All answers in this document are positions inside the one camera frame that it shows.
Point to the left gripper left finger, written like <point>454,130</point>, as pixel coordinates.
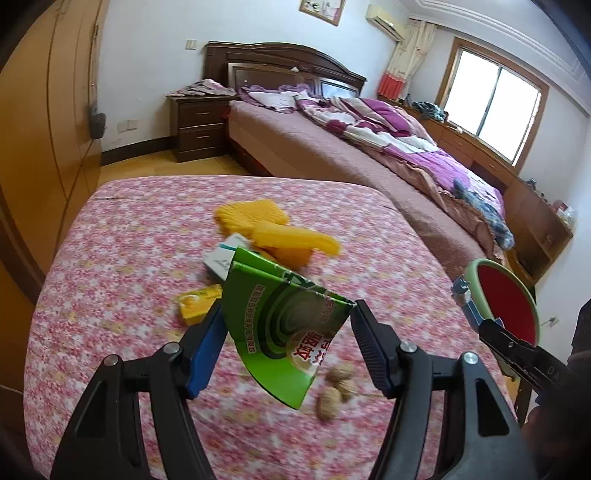
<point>103,438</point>

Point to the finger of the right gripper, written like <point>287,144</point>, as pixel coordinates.
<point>503,343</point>

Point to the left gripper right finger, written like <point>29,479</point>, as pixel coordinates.
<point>480,438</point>

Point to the blue plastic tape dispenser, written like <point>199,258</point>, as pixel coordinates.
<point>470,298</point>

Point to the small yellow box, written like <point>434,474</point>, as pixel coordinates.
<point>194,305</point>

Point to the green mosquito coil box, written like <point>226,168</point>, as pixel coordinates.
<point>281,322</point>

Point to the white medicine box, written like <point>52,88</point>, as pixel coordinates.
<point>218,261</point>

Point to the red bin with green rim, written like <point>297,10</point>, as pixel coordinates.
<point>499,293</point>

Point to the long wooden low cabinet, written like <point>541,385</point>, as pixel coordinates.
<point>540,235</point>

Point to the blue plaid shirt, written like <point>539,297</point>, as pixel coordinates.
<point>501,232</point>

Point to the pink floral covered table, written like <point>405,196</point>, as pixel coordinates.
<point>139,243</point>

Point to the folded yellow foam net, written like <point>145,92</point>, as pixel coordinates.
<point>267,234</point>

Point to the yellow foam net sheet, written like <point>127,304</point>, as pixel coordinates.
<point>242,217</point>

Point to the purple patchwork quilt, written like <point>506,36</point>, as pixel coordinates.
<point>400,143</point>

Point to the blue clothes on cabinet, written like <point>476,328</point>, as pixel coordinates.
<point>429,110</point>

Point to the dark wooden nightstand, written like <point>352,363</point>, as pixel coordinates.
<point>199,127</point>

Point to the black bag on wardrobe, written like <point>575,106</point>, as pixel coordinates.
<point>97,123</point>

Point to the large bed pink sheet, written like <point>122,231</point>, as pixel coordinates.
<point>290,145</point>

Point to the red floral curtain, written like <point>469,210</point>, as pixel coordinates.
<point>407,58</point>

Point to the white pillow purple frill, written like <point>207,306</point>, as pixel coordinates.
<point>282,100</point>

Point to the white air conditioner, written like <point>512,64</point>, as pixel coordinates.
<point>386,22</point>

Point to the clothes pile on nightstand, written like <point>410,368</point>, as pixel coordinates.
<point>203,88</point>

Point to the dark wooden headboard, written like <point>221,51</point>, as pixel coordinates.
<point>274,64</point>

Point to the wooden wardrobe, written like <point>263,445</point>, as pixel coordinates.
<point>49,163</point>

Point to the window with wooden frame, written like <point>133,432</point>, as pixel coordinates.
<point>497,101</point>

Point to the wall power socket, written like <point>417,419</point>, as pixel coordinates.
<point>127,125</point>

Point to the framed wall picture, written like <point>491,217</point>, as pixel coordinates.
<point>327,10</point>

